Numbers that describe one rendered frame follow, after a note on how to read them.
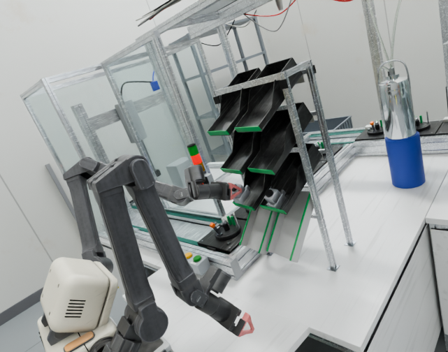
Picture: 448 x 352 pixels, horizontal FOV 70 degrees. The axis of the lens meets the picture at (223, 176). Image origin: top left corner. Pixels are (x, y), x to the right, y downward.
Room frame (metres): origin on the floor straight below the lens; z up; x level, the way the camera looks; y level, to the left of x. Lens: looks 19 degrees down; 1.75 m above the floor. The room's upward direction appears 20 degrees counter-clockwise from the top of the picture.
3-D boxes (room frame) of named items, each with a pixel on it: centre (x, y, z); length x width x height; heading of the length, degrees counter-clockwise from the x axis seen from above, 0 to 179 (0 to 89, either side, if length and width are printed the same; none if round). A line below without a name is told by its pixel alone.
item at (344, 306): (1.73, -0.27, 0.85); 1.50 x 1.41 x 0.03; 40
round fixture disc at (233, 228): (1.44, 0.07, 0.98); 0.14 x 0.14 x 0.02
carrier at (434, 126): (1.90, -1.29, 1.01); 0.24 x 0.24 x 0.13; 40
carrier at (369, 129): (2.09, -1.13, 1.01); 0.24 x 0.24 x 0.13; 40
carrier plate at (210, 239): (1.44, 0.07, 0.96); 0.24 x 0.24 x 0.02; 40
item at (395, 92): (1.50, -0.92, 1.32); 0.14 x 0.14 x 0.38
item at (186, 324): (1.21, 0.15, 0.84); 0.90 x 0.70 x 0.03; 33
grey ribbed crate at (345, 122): (3.24, -1.09, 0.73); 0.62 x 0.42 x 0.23; 40
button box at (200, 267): (1.37, 0.29, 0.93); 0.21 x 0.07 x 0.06; 40
